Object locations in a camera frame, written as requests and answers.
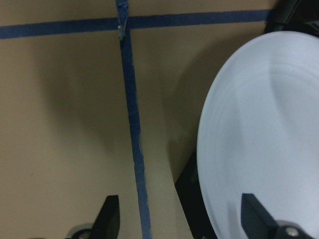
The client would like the black dish rack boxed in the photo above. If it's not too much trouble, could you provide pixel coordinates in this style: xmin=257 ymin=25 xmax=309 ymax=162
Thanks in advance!
xmin=175 ymin=152 xmax=217 ymax=239

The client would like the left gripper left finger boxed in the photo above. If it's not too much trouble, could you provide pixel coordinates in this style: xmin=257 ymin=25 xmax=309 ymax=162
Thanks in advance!
xmin=89 ymin=195 xmax=120 ymax=239

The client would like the blue plate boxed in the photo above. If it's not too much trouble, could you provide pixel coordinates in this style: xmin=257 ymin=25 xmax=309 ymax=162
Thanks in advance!
xmin=197 ymin=31 xmax=319 ymax=239

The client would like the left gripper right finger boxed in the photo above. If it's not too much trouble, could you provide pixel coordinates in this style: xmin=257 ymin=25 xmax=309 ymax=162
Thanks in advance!
xmin=240 ymin=194 xmax=287 ymax=239

